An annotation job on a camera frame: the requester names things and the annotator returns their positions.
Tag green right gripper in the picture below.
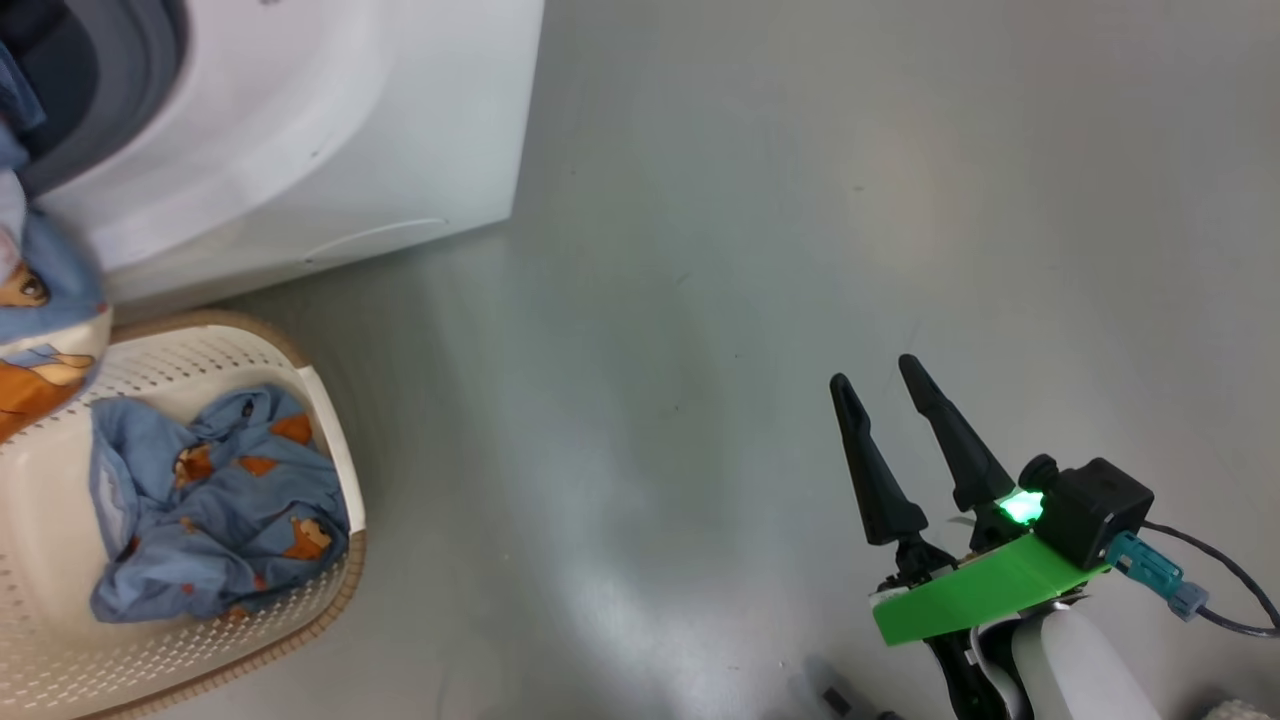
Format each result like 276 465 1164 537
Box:
828 353 1113 649

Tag blue bear print garment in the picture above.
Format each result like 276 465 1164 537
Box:
88 383 353 626

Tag cream and blue bear garment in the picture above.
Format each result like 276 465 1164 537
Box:
0 40 113 446

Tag white washing machine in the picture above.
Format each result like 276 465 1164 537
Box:
0 0 546 321

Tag cream perforated laundry basket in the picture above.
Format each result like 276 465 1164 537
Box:
0 308 368 720

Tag grey rubber door gasket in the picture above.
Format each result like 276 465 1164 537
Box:
15 0 191 196

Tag teal right camera connector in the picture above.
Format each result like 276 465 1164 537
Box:
1105 530 1211 623

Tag black right camera cable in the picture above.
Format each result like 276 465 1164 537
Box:
1140 518 1280 639

